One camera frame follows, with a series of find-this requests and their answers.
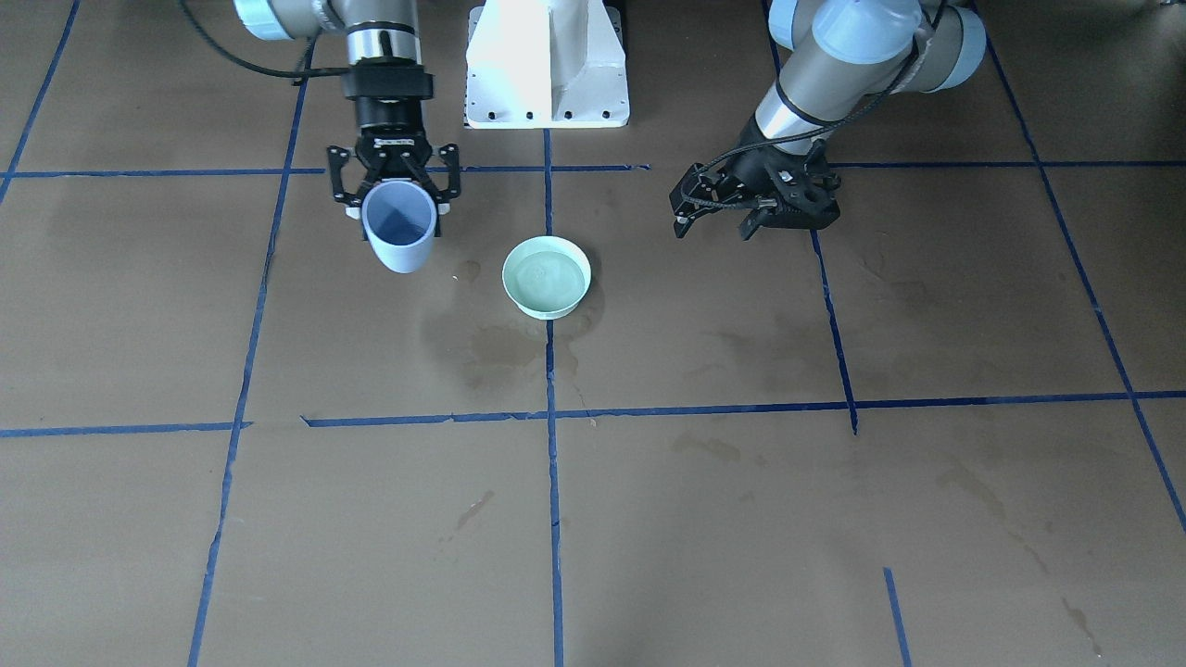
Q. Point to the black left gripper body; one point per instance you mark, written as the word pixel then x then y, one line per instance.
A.
pixel 749 167

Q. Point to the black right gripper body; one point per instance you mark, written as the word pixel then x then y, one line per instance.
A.
pixel 387 112

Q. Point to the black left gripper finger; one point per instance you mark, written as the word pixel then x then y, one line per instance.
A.
pixel 768 212
pixel 699 193

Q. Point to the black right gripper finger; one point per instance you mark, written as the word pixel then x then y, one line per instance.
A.
pixel 339 159
pixel 450 157

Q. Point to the light blue plastic cup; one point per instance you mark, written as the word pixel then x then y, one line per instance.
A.
pixel 400 219

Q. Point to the mint green bowl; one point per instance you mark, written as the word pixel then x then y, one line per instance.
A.
pixel 546 277

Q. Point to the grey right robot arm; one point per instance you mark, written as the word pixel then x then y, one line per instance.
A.
pixel 374 31

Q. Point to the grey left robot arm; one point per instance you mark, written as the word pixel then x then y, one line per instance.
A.
pixel 845 58

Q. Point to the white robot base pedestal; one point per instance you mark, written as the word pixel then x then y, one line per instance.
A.
pixel 546 64

